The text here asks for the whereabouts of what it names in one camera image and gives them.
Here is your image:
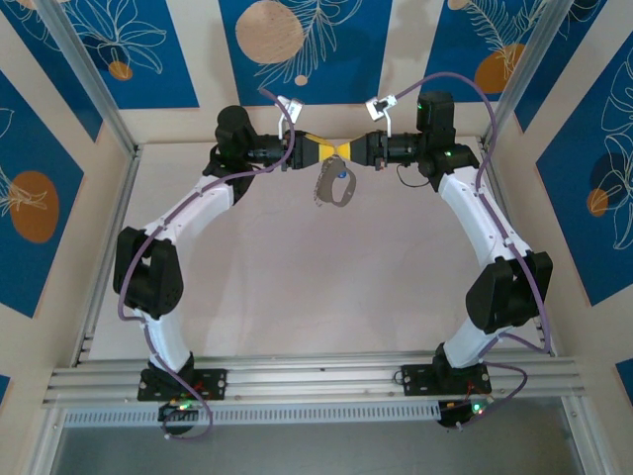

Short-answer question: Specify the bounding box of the right gripper thin black wire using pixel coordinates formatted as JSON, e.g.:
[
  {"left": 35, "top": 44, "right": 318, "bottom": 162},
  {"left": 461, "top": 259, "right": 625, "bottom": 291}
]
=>
[{"left": 398, "top": 164, "right": 431, "bottom": 190}]

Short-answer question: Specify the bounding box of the grey spiral coil keyring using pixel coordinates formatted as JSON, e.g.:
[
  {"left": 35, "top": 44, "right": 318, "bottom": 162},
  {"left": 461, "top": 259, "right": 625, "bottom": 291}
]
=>
[{"left": 312, "top": 153, "right": 358, "bottom": 209}]

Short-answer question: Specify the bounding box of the grey slotted cable duct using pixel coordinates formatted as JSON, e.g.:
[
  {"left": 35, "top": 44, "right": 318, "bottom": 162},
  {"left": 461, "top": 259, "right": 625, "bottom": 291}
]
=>
[{"left": 63, "top": 400, "right": 441, "bottom": 428}]

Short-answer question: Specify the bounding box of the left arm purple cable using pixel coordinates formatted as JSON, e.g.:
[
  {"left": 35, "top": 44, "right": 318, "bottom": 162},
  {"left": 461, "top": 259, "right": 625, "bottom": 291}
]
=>
[{"left": 118, "top": 87, "right": 297, "bottom": 443}]

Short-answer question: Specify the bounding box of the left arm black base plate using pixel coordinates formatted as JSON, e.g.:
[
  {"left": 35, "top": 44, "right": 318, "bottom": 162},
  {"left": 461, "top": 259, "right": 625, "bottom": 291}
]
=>
[{"left": 136, "top": 368, "right": 228, "bottom": 402}]

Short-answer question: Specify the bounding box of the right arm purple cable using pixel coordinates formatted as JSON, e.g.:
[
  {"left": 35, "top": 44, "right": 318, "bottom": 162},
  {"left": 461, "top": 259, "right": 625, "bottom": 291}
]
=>
[{"left": 394, "top": 71, "right": 554, "bottom": 429}]

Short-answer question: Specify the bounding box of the grey metal panel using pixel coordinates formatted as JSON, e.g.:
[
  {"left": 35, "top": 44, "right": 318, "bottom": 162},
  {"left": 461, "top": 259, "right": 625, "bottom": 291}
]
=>
[{"left": 48, "top": 426, "right": 583, "bottom": 475}]

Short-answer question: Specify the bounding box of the aluminium base rail beam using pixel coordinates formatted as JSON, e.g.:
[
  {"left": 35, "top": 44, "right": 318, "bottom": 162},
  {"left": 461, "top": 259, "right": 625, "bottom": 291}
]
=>
[{"left": 42, "top": 349, "right": 589, "bottom": 410}]

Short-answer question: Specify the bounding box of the aluminium table side rail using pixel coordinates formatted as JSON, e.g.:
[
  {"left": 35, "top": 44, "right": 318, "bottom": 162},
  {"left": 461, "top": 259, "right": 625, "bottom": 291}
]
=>
[
  {"left": 477, "top": 138, "right": 558, "bottom": 357},
  {"left": 71, "top": 145, "right": 144, "bottom": 367}
]

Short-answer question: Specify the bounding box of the aluminium corner post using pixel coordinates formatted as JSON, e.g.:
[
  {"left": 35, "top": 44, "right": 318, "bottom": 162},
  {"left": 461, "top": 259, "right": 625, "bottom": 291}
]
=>
[
  {"left": 482, "top": 0, "right": 578, "bottom": 149},
  {"left": 37, "top": 0, "right": 142, "bottom": 157}
]

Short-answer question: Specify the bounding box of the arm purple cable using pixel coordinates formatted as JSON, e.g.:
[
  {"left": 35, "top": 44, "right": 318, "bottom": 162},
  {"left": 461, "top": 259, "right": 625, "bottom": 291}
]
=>
[
  {"left": 394, "top": 71, "right": 554, "bottom": 429},
  {"left": 118, "top": 87, "right": 297, "bottom": 443}
]

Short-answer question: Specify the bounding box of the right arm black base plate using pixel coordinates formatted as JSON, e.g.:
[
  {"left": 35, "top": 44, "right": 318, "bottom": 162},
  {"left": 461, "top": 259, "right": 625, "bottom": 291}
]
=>
[{"left": 401, "top": 362, "right": 494, "bottom": 397}]

